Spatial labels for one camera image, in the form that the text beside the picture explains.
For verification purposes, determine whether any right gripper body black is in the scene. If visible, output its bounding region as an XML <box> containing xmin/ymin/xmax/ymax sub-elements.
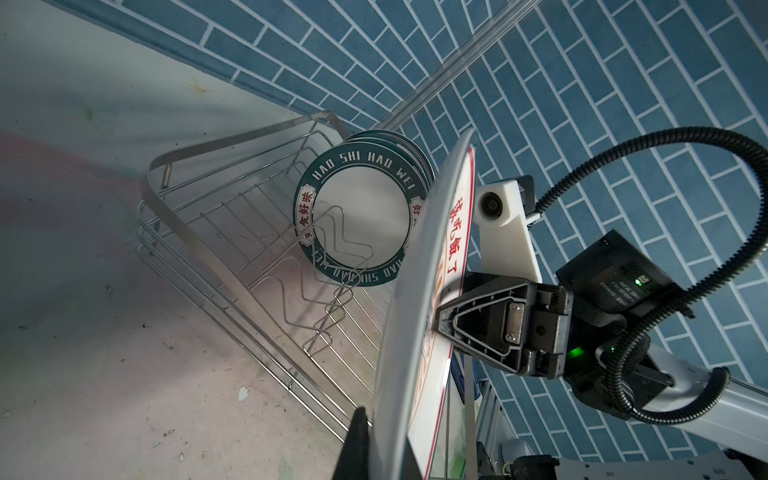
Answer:
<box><xmin>512</xmin><ymin>281</ymin><xmax>573</xmax><ymax>380</ymax></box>

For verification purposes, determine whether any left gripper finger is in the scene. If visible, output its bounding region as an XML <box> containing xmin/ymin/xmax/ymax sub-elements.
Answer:
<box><xmin>332</xmin><ymin>407</ymin><xmax>370</xmax><ymax>480</ymax></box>

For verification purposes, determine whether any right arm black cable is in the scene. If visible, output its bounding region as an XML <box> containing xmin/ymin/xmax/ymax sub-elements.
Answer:
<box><xmin>533</xmin><ymin>125</ymin><xmax>768</xmax><ymax>427</ymax></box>

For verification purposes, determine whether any white plate orange sunburst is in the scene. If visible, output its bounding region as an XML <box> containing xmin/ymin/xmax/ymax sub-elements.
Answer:
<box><xmin>368</xmin><ymin>129</ymin><xmax>475</xmax><ymax>479</ymax></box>

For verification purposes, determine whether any plate in rack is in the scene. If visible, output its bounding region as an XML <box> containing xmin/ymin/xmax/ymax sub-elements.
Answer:
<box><xmin>360</xmin><ymin>129</ymin><xmax>435</xmax><ymax>182</ymax></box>
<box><xmin>347</xmin><ymin>132</ymin><xmax>434</xmax><ymax>186</ymax></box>
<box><xmin>293</xmin><ymin>141</ymin><xmax>433</xmax><ymax>287</ymax></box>

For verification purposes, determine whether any rear plate in rack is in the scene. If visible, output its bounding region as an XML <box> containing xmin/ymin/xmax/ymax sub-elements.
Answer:
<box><xmin>360</xmin><ymin>129</ymin><xmax>435</xmax><ymax>182</ymax></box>

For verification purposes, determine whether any metal wire dish rack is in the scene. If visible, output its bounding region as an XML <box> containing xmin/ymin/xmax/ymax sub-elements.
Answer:
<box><xmin>138</xmin><ymin>111</ymin><xmax>392</xmax><ymax>438</ymax></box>

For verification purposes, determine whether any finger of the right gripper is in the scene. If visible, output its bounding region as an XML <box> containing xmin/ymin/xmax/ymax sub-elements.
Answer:
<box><xmin>433</xmin><ymin>278</ymin><xmax>537</xmax><ymax>374</ymax></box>

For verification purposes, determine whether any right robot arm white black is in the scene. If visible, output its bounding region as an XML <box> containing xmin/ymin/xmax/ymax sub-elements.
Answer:
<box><xmin>434</xmin><ymin>230</ymin><xmax>767</xmax><ymax>475</ymax></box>

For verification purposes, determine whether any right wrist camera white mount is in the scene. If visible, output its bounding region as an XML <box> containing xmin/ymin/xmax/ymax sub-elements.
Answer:
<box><xmin>473</xmin><ymin>175</ymin><xmax>542</xmax><ymax>283</ymax></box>

